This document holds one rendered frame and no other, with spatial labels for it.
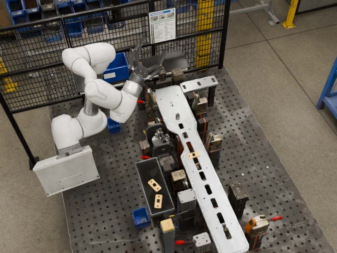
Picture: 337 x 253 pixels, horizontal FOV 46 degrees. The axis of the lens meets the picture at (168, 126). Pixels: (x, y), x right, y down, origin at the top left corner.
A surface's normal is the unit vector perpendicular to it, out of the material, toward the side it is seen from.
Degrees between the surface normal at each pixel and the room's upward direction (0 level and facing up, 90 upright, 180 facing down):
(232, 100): 0
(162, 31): 90
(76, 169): 90
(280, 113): 0
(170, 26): 90
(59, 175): 90
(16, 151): 0
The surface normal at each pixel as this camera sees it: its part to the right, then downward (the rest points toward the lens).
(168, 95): -0.02, -0.62
